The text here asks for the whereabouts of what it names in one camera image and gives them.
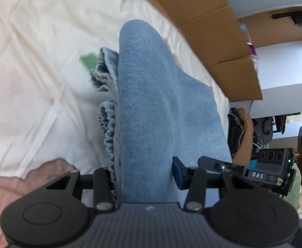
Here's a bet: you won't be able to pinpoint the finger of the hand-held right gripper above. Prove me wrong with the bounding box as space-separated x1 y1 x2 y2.
198 156 245 173

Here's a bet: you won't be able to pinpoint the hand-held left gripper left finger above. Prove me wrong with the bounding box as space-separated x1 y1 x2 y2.
43 168 119 211

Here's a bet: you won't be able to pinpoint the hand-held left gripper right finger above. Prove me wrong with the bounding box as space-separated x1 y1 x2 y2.
172 156 255 211

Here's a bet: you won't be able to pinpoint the blue jeans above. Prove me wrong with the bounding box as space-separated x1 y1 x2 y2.
90 19 233 204

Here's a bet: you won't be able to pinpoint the black office chair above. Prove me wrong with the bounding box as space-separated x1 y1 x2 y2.
254 114 288 145

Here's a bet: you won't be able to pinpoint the black folded cloth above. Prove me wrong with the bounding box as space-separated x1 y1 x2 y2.
227 108 246 161

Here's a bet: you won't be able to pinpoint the brown folded cloth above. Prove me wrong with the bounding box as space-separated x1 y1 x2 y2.
232 108 255 167

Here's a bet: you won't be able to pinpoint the plain cardboard panel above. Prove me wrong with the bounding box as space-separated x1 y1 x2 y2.
240 10 302 48

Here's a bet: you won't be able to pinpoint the large creased cardboard sheet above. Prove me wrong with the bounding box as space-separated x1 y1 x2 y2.
125 0 264 102

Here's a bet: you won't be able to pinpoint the bear print cream bedsheet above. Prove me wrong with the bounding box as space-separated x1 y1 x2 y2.
0 0 231 248

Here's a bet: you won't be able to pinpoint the white charging cable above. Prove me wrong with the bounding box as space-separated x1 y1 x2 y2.
252 133 265 151

